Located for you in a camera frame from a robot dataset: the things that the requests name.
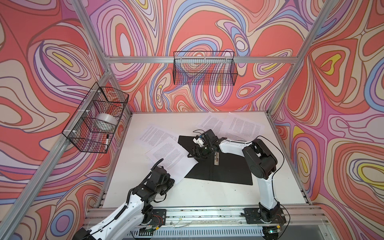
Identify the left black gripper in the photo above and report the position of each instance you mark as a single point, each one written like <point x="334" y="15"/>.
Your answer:
<point x="170" y="181"/>

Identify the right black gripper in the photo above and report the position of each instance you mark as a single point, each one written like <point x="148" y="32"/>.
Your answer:
<point x="194" y="149"/>

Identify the printed paper sheet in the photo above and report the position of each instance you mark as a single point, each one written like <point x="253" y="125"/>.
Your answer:
<point x="175" y="159"/>
<point x="241" y="129"/>
<point x="155" y="135"/>
<point x="212" y="121"/>

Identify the orange and black folder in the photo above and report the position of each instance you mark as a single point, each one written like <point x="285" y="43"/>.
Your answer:
<point x="231" y="169"/>

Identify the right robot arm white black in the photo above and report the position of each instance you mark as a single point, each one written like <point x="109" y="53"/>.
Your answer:
<point x="261" y="161"/>

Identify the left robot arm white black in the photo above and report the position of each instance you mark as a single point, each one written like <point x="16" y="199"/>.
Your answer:
<point x="136" y="211"/>

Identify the metal folder clip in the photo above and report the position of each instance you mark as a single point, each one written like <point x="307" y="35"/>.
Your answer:
<point x="216" y="158"/>

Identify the green circuit board left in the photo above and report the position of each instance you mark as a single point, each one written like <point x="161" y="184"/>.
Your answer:
<point x="147" y="231"/>

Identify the green circuit board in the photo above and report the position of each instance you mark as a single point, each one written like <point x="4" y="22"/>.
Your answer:
<point x="272" y="230"/>
<point x="147" y="231"/>

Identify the black marker in basket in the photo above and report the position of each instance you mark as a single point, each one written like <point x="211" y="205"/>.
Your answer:
<point x="107" y="141"/>

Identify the white tape roll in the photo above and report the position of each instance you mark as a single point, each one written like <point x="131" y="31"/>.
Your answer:
<point x="105" y="122"/>

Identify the green circuit board right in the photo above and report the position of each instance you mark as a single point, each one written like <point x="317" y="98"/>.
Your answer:
<point x="272" y="230"/>

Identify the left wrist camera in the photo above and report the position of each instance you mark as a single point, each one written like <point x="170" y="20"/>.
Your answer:
<point x="157" y="170"/>

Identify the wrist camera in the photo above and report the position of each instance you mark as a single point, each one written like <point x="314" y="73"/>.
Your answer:
<point x="199" y="140"/>
<point x="157" y="170"/>

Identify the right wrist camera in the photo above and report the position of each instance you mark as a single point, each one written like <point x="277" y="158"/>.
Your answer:
<point x="199" y="140"/>

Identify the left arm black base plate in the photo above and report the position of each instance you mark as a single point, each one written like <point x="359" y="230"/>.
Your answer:
<point x="155" y="218"/>

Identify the black wire basket at back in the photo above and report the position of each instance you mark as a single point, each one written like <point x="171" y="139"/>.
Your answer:
<point x="204" y="68"/>

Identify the black wire basket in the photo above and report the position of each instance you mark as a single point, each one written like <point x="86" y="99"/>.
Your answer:
<point x="204" y="68"/>
<point x="81" y="130"/>

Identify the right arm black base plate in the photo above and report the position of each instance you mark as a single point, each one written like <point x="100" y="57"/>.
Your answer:
<point x="264" y="216"/>

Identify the black wire basket on left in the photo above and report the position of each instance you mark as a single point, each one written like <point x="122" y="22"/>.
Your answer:
<point x="81" y="130"/>

